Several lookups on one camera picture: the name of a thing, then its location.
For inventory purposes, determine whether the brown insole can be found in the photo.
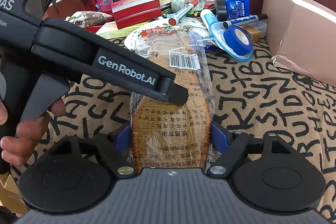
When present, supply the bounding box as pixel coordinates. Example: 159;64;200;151
130;19;215;172

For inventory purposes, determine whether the person's left hand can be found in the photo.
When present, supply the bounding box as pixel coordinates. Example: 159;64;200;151
1;111;50;166

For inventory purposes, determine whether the floral fabric pouch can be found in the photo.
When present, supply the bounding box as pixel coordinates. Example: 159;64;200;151
65;11;113;28

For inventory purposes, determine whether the red cap marker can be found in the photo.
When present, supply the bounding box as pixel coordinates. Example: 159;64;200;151
168;0;199;26

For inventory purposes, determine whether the green white flat box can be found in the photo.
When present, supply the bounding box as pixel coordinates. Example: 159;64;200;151
96;22;148;40

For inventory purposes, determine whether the white glue bottle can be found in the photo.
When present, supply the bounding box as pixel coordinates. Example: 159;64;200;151
201;9;223;35

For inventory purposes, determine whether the blue tape roll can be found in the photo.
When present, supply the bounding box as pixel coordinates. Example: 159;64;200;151
224;26;253;56

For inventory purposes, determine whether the red gift box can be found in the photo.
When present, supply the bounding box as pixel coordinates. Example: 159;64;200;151
110;0;161;29

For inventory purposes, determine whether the blue marker pen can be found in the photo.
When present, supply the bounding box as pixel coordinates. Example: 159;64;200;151
223;14;268;29

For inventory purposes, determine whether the black tape roll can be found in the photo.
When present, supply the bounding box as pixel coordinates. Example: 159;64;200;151
214;0;227;22

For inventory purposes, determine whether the blue ink box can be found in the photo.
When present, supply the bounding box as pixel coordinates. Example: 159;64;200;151
224;0;250;19

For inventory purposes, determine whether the cardboard box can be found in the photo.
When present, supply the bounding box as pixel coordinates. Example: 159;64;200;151
262;0;335;86

